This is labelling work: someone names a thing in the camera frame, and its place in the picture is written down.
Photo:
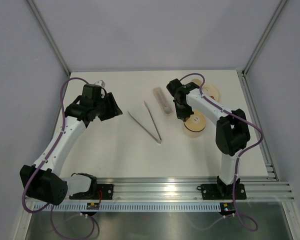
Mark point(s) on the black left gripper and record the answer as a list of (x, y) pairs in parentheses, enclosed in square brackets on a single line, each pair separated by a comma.
[(113, 109)]

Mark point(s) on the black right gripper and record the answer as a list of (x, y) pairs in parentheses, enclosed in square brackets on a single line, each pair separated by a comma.
[(183, 115)]

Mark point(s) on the beige round lid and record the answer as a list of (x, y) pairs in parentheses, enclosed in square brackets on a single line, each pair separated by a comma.
[(196, 123)]

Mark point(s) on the steel lunch box bowl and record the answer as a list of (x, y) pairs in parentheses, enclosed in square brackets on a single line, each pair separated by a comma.
[(190, 133)]

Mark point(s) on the metal tongs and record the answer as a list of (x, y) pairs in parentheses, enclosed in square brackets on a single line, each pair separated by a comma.
[(143, 116)]

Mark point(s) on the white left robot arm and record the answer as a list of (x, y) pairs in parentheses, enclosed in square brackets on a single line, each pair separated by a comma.
[(41, 180)]

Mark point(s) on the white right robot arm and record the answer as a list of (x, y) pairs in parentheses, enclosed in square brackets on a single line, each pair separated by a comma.
[(231, 135)]

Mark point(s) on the beige cutlery case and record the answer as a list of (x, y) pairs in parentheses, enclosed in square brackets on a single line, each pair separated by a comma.
[(162, 101)]

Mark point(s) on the pale green plate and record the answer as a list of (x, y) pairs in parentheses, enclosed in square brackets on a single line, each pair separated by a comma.
[(211, 90)]

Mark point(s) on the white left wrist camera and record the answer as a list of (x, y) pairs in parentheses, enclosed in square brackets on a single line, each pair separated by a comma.
[(100, 83)]

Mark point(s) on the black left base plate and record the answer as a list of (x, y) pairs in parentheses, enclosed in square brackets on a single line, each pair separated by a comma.
[(103, 191)]

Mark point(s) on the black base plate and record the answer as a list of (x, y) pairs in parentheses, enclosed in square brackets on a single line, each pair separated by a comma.
[(103, 191), (214, 191)]

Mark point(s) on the white slotted cable duct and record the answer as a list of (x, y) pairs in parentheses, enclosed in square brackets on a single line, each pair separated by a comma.
[(147, 207)]

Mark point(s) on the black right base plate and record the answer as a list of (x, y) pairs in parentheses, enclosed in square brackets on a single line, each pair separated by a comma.
[(214, 191)]

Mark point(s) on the left aluminium frame post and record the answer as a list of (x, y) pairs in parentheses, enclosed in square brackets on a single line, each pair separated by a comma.
[(38, 17)]

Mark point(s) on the aluminium frame post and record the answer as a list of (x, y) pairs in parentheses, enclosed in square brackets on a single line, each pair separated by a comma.
[(38, 17), (265, 35)]

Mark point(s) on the aluminium rail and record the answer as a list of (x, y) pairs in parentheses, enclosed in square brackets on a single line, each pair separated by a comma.
[(182, 189)]

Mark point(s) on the right aluminium frame post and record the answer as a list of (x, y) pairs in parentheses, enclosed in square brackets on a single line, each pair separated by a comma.
[(265, 35)]

